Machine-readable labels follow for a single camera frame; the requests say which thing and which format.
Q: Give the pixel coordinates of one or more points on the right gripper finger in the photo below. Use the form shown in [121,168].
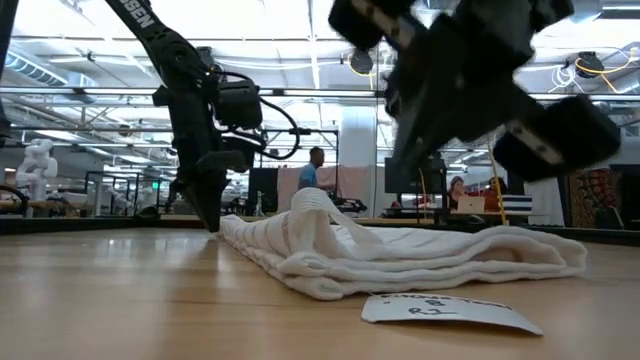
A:
[409,135]
[427,117]

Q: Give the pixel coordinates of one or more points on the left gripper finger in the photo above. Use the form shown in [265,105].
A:
[217,200]
[197,192]

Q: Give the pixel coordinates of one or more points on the white striped towel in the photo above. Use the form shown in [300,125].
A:
[400,260]

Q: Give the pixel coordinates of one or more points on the white handwritten towel tag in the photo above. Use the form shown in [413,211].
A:
[450,312]

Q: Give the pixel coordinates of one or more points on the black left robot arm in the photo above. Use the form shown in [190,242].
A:
[160,40]

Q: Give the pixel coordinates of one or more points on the black panel board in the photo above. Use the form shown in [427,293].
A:
[263,190]

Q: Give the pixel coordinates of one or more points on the black monitor on stand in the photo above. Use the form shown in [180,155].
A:
[430,177]

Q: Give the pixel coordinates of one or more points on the person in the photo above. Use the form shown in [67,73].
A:
[310,175]
[457,192]
[495,197]

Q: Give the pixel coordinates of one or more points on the pink hanging cloth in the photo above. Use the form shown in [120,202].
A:
[345,182]

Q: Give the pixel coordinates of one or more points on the silver laptop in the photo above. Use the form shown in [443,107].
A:
[471,205]

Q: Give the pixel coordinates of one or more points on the striped box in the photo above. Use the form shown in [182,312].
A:
[517,203]

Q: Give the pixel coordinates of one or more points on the white hanging cloth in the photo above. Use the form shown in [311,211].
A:
[545,205]

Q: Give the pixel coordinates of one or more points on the colourful patterned cloth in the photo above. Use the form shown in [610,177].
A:
[595,200]

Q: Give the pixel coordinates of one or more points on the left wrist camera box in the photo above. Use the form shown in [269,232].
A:
[239,105]

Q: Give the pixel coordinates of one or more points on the black tube stand frame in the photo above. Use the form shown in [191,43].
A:
[320,131]

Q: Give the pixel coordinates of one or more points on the silver ceiling duct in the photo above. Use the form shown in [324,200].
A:
[30,67]

